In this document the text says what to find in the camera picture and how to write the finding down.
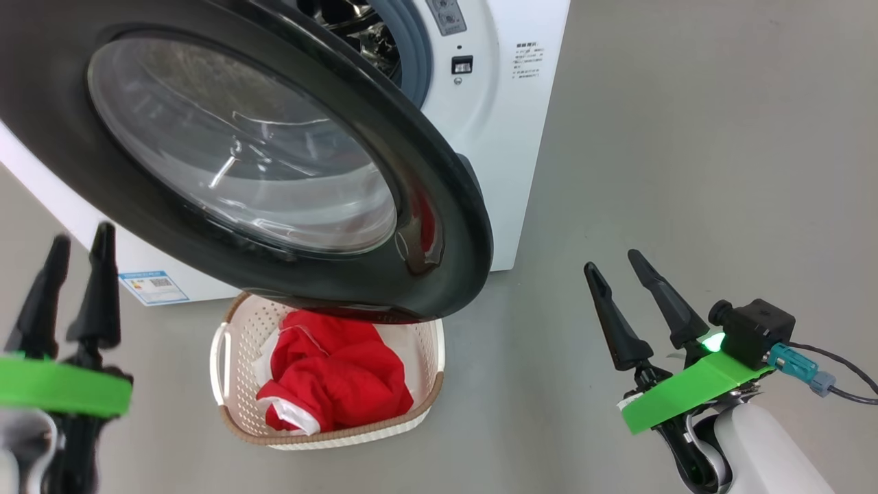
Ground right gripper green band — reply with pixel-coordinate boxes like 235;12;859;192
583;248;776;494

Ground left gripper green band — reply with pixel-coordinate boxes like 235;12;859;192
0;221;134;494

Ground black round washer door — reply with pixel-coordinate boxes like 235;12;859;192
0;0;495;324

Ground red and white garment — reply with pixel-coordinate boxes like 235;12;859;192
255;340;415;437

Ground cream basket with brown rim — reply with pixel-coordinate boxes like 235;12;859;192
209;292;447;451

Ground white front-load washing machine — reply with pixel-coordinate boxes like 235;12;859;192
0;0;571;307

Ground grey rubber door seal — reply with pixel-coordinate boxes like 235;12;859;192
370;0;435;108

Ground blue-edged energy label sticker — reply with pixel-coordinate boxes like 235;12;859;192
118;269;191;307

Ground grey warning sticker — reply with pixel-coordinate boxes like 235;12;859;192
425;0;468;37

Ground steel washer drum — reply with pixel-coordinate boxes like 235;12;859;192
295;0;403;83

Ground right cable with teal connector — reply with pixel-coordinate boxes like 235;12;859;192
768;341;878;406

